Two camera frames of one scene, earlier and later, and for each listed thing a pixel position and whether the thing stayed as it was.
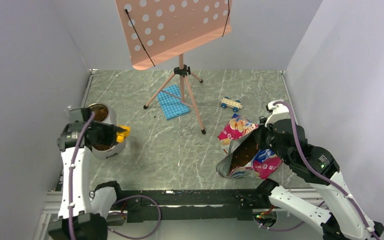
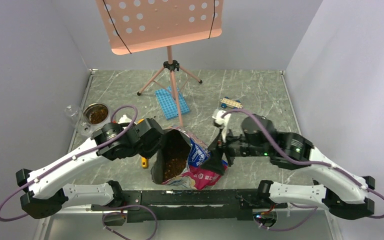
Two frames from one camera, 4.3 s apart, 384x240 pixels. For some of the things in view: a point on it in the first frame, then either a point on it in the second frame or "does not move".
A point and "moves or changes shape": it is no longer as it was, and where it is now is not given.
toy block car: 226,102 does not move
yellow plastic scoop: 121,136 moves or changes shape
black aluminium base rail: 190,205 does not move
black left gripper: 111,130 -> 152,150
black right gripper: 261,131 -> 213,163
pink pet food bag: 240,138 -> 180,153
